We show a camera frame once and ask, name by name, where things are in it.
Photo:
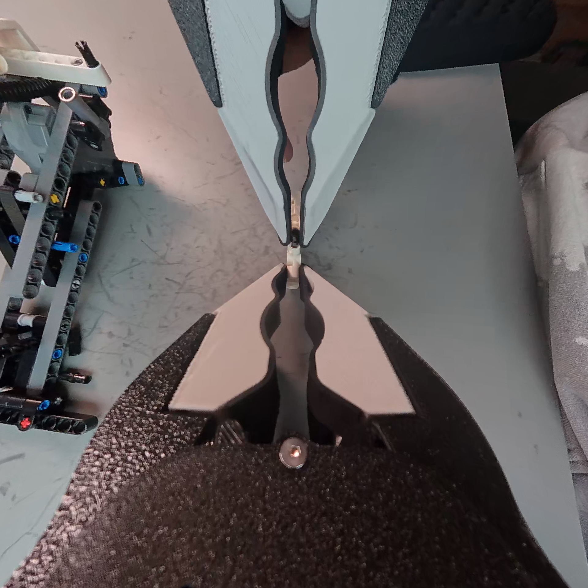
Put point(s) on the black connector pin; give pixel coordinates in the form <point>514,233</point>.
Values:
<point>293,240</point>
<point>76,378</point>
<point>76,341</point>

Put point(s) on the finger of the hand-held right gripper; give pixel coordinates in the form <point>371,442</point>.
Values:
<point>349,69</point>
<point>243,69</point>

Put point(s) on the white beam brick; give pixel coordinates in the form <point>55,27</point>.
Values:
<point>293,264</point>

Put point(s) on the partly built toy truck chassis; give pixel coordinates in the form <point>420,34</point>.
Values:
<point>46,206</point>

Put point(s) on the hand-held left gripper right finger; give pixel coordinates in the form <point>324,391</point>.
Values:
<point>358,363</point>

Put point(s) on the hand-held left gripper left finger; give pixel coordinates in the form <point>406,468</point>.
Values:
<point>220,363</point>

